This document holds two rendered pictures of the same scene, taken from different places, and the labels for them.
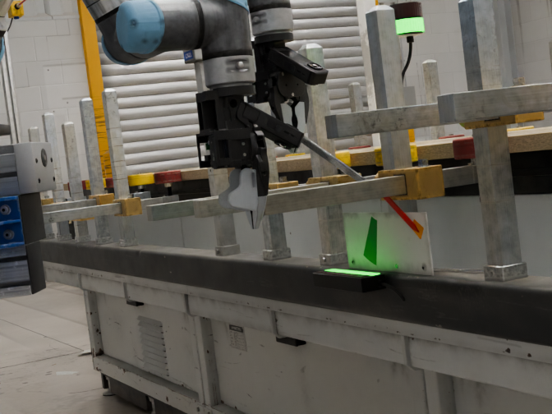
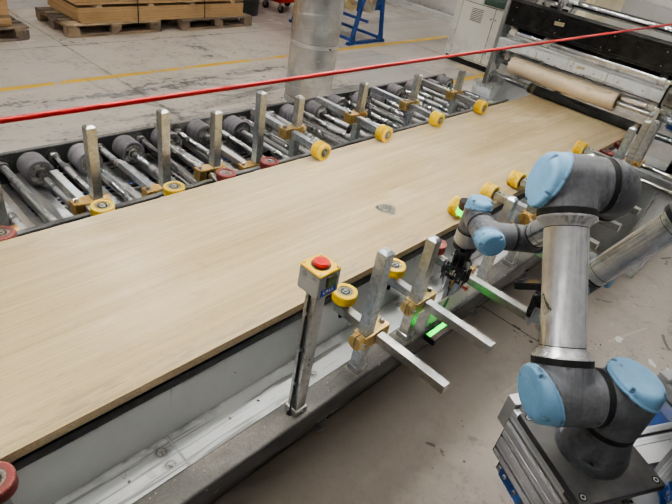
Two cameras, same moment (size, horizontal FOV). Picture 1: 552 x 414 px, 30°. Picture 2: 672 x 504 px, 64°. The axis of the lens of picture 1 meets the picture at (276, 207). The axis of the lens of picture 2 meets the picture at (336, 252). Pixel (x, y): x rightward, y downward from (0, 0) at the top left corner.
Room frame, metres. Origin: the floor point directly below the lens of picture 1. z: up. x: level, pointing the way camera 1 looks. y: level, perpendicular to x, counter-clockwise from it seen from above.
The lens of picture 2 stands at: (2.80, 1.04, 1.95)
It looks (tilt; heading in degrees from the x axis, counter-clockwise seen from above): 34 degrees down; 244
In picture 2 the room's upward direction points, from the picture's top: 11 degrees clockwise
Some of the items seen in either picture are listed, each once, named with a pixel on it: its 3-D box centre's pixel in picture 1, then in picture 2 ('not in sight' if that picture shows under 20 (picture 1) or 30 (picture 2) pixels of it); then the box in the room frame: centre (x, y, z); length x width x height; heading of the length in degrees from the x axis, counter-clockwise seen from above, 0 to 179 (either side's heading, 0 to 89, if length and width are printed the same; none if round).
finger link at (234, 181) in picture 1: (236, 200); (535, 319); (1.55, 0.06, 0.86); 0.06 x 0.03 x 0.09; 116
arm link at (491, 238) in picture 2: not in sight; (492, 235); (1.87, 0.07, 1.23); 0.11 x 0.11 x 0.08; 75
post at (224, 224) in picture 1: (215, 158); (304, 354); (2.39, 0.12, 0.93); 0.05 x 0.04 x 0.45; 26
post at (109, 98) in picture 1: (118, 169); not in sight; (3.05, 0.45, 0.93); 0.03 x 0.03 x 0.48; 26
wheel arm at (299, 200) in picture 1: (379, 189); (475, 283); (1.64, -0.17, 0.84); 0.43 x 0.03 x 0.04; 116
